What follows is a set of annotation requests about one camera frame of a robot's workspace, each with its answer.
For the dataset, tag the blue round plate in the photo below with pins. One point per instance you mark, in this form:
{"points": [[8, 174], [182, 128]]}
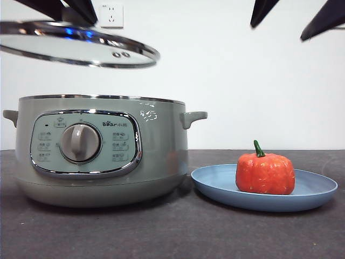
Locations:
{"points": [[215, 180]]}

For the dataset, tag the glass lid with green knob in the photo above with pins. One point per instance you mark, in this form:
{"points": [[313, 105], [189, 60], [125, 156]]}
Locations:
{"points": [[67, 48]]}

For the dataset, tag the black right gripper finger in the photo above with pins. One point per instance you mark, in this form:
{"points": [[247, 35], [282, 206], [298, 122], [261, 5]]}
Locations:
{"points": [[262, 12], [328, 19]]}

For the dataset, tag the orange pumpkin with green stem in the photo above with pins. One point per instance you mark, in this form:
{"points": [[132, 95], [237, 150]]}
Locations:
{"points": [[264, 175]]}

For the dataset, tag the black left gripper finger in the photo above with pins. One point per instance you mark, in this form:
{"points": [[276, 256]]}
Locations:
{"points": [[81, 9], [44, 6]]}

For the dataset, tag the pale green electric steamer pot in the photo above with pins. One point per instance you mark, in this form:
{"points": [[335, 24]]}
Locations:
{"points": [[161, 151]]}

